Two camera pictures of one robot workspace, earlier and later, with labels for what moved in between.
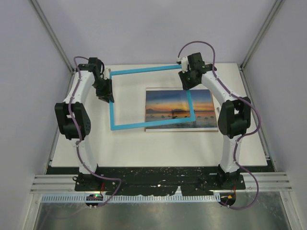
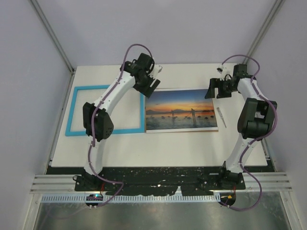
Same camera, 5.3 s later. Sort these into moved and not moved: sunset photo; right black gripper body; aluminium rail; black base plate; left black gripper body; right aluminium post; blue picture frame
Moved: blue picture frame; left black gripper body; right black gripper body
Not moved: right aluminium post; sunset photo; aluminium rail; black base plate
